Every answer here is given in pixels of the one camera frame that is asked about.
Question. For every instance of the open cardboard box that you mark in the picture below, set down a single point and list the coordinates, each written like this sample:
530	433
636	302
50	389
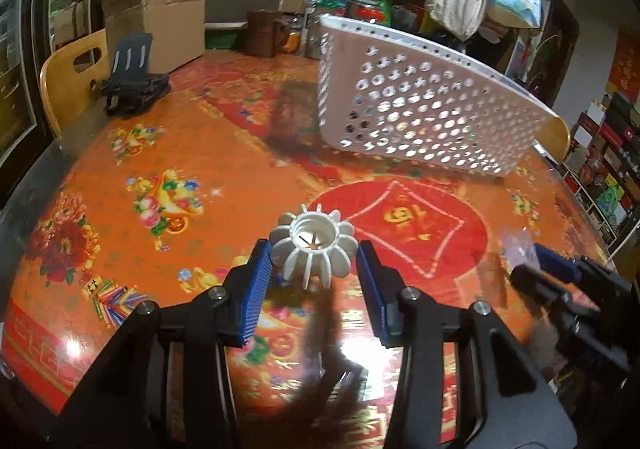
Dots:
165	14

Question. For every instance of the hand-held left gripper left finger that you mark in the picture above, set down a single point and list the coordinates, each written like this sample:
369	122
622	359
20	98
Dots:
252	289

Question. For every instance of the dark glass door cabinet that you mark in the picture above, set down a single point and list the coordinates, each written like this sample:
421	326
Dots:
20	54

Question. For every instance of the clear plastic packet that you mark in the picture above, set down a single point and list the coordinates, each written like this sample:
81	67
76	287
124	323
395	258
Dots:
517	244

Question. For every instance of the shelf of boxes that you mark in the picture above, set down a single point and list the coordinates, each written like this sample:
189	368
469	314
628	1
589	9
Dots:
610	154

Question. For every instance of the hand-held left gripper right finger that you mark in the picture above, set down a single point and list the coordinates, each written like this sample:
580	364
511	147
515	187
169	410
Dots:
375	294

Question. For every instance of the black folding phone stand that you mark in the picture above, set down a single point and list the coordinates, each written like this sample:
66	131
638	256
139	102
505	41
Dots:
132	81

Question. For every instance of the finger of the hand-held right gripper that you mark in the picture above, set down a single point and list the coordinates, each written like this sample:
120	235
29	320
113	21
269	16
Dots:
552	263
532	279

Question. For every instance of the wooden chair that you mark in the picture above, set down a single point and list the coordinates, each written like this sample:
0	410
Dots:
557	136
65	79

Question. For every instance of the white ribbed round plastic piece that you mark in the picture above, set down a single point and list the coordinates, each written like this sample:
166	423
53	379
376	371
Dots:
312	249

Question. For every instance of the white perforated plastic basket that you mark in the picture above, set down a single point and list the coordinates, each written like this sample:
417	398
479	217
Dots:
425	94

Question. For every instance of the brown ceramic jug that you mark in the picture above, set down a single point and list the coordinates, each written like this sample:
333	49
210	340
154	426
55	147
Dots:
267	31

